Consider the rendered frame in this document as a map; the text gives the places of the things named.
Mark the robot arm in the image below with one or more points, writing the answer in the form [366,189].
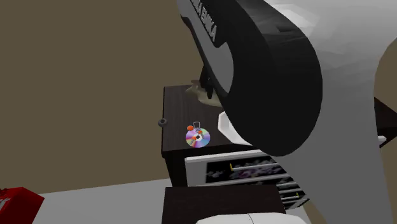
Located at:
[341,93]

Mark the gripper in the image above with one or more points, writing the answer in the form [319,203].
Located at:
[206,81]

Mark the white plate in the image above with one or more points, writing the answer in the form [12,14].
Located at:
[225,127]

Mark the orange and grey small toy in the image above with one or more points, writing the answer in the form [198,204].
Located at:
[190,128]

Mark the red box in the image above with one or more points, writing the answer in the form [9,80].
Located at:
[18,206]

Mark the rainbow compact disc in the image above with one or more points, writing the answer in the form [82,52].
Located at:
[204,141]

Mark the dark chest of drawers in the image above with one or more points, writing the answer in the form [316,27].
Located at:
[180,108]

